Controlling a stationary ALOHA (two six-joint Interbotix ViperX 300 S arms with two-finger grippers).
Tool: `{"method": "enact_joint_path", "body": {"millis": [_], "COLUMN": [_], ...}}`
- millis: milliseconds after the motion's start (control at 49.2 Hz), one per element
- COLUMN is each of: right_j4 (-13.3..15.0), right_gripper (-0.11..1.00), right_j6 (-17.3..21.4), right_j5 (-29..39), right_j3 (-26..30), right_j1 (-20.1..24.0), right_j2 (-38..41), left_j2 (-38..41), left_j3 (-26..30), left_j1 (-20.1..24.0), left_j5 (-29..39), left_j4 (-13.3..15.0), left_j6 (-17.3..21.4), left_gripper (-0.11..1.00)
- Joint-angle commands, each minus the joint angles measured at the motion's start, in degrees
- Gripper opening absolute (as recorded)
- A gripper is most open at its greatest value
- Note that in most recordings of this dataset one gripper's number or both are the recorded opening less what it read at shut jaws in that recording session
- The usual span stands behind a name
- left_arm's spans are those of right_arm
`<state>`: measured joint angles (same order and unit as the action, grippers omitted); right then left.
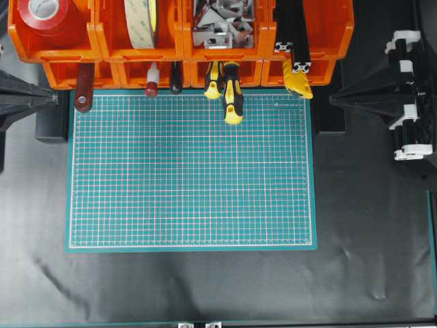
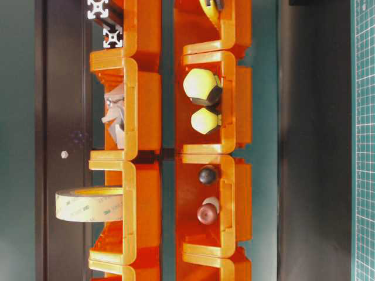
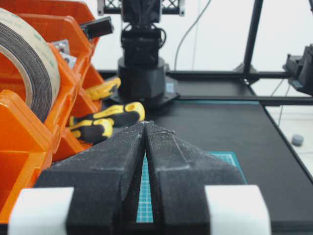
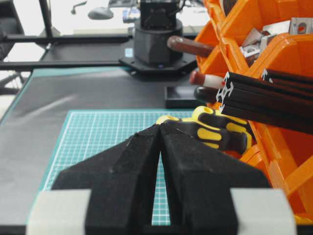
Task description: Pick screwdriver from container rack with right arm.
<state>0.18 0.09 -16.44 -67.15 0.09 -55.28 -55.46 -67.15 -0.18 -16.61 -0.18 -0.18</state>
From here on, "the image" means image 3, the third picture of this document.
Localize double-sided tape roll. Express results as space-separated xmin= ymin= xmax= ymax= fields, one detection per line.
xmin=0 ymin=8 xmax=60 ymax=122

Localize yellow black screwdriver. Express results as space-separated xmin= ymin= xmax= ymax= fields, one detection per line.
xmin=69 ymin=102 xmax=145 ymax=127
xmin=69 ymin=118 xmax=113 ymax=143

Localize orange bin holding metal parts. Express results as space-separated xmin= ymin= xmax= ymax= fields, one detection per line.
xmin=0 ymin=0 xmax=103 ymax=118

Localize orange bin holding screwdrivers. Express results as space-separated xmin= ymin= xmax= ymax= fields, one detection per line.
xmin=52 ymin=65 xmax=115 ymax=162

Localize metal bracket parts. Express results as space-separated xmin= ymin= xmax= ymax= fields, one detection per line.
xmin=51 ymin=39 xmax=77 ymax=69

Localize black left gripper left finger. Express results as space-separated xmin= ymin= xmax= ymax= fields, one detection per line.
xmin=7 ymin=122 xmax=145 ymax=235

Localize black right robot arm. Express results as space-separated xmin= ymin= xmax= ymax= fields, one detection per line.
xmin=118 ymin=0 xmax=271 ymax=235

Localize small grey cap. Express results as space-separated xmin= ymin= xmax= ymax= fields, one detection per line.
xmin=291 ymin=134 xmax=304 ymax=147

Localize grey cable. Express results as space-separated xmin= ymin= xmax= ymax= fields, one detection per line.
xmin=174 ymin=0 xmax=212 ymax=71

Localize yellow utility knife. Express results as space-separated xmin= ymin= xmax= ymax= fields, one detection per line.
xmin=86 ymin=77 xmax=121 ymax=100

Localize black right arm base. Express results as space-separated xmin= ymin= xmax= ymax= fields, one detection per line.
xmin=111 ymin=57 xmax=179 ymax=109

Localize orange bin holding tape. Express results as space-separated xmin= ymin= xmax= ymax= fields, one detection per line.
xmin=0 ymin=13 xmax=79 ymax=225

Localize green cutting mat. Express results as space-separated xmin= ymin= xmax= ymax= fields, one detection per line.
xmin=136 ymin=151 xmax=245 ymax=223

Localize black mat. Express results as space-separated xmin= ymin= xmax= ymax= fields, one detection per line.
xmin=146 ymin=101 xmax=313 ymax=235

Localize black sensor module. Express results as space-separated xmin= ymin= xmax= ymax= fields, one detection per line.
xmin=80 ymin=16 xmax=114 ymax=40

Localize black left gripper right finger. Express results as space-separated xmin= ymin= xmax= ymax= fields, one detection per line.
xmin=144 ymin=122 xmax=271 ymax=235

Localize black device at right edge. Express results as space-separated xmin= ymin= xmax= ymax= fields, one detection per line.
xmin=283 ymin=44 xmax=313 ymax=96

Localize black aluminium frame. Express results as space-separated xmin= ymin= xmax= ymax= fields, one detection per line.
xmin=97 ymin=0 xmax=313 ymax=106

